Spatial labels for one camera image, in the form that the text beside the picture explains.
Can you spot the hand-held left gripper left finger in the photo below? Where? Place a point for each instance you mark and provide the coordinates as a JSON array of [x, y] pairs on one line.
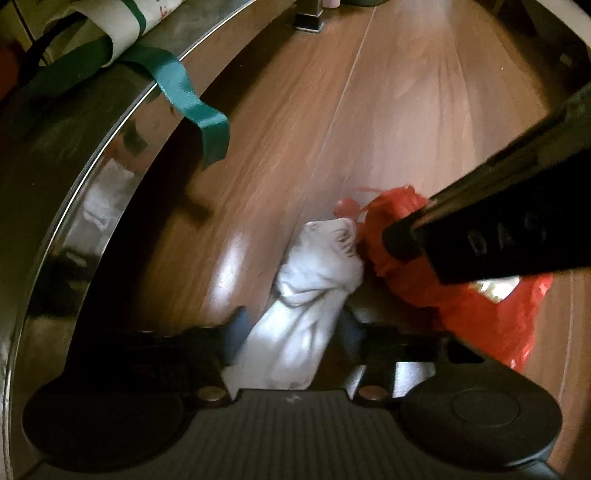
[[235, 333]]

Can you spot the white sock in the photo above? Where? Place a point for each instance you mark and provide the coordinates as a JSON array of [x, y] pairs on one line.
[[295, 323]]

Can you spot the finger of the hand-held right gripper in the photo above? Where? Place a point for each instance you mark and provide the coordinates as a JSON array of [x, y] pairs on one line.
[[404, 235]]

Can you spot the metal furniture leg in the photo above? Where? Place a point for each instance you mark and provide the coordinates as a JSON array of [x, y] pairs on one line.
[[309, 16]]

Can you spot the red mesh bag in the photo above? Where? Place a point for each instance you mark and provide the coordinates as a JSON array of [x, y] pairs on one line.
[[485, 314]]

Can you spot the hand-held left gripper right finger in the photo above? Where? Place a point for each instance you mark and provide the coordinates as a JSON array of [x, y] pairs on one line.
[[351, 333]]

